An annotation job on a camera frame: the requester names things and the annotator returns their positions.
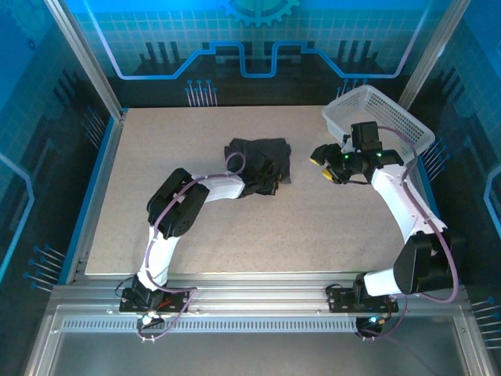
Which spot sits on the dark grey t-shirt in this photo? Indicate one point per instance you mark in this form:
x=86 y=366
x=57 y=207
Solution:
x=274 y=150

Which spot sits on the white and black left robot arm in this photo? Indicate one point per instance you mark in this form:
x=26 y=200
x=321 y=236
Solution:
x=156 y=254

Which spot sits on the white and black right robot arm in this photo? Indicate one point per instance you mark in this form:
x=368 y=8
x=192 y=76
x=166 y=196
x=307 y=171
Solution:
x=399 y=199

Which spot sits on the white perforated plastic basket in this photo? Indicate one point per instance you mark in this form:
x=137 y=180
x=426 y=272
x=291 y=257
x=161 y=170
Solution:
x=395 y=113

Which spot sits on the small electronics board with LEDs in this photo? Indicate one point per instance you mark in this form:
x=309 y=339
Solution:
x=373 y=322
x=150 y=319

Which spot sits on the blue table edge strip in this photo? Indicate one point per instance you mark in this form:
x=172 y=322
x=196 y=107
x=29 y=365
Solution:
x=88 y=196

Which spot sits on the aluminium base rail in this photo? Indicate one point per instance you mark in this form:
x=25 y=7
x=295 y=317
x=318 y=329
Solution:
x=258 y=293

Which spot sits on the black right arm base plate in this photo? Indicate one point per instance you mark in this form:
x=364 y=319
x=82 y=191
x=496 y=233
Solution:
x=338 y=299

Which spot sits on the aluminium frame post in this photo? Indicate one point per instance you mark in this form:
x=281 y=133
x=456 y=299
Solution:
x=86 y=58
x=434 y=55

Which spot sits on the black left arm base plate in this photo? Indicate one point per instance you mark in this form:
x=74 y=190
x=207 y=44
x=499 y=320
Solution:
x=178 y=303

